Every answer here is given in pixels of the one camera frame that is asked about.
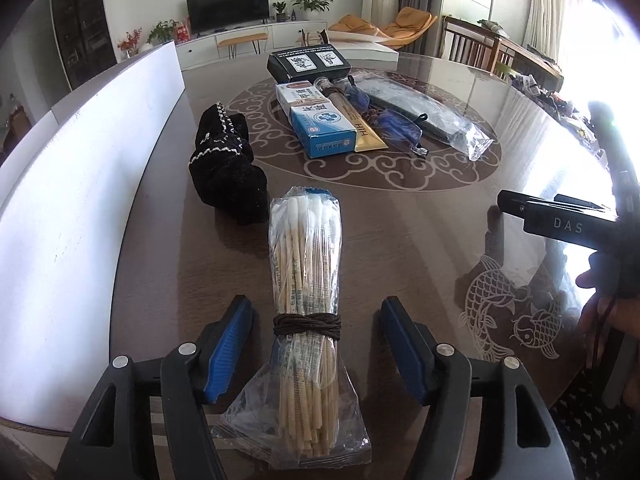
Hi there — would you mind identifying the cotton swab bundle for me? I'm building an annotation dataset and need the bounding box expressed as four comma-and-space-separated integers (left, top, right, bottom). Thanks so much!
212, 186, 372, 470

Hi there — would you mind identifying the phone case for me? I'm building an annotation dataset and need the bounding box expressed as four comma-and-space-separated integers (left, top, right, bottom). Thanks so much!
354, 70, 494, 162

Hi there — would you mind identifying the blue item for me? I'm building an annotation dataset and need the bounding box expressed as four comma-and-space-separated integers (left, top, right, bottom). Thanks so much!
346, 75, 428, 158

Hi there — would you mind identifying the gold cream tube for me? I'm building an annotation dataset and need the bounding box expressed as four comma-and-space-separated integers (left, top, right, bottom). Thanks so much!
314, 77, 387, 153

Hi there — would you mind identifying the black knitted cloth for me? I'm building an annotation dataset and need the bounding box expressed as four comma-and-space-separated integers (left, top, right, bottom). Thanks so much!
188, 102, 269, 226

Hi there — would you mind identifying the blue white medicine box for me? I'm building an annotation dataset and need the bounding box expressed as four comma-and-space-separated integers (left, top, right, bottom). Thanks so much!
274, 81, 356, 158

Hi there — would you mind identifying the black box with pictures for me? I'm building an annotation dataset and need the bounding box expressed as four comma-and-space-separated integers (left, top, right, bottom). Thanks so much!
267, 44, 352, 84

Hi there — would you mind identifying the person's right hand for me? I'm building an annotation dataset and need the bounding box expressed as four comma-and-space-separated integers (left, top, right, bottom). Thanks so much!
578, 292, 640, 338

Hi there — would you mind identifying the wooden dining chair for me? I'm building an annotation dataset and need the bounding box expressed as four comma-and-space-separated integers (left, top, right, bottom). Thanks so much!
439, 15, 509, 73

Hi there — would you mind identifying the large white cardboard box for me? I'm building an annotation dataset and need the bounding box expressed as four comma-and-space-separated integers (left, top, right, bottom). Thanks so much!
1, 44, 184, 432

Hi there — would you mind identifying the orange lounge chair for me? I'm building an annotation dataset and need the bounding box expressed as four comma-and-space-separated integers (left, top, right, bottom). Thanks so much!
329, 6, 438, 50

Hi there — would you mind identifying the white flat box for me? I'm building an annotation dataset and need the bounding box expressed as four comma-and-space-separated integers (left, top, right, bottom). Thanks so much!
326, 30, 399, 63

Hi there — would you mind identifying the green potted plant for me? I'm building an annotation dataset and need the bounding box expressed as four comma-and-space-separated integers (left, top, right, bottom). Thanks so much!
292, 0, 334, 21

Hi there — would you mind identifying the small potted plant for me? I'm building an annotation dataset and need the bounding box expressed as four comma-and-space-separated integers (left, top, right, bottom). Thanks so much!
272, 1, 288, 23

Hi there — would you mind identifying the red flower vase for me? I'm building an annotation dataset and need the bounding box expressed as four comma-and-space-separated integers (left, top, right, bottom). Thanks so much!
117, 28, 142, 58

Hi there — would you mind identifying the white tv cabinet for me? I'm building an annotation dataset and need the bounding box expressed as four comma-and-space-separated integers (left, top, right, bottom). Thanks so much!
176, 20, 328, 70

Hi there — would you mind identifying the green plant left of tv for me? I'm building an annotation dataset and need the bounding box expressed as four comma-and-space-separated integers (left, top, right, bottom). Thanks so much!
148, 20, 180, 46

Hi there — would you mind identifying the small wooden bench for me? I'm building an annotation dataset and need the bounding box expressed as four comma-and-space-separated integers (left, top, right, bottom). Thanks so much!
217, 32, 269, 58

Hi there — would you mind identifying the black display cabinet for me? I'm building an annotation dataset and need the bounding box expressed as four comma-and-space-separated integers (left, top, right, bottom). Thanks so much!
51, 0, 116, 90

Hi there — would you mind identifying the black television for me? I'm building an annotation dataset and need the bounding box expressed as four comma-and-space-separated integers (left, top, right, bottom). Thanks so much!
186, 0, 269, 35

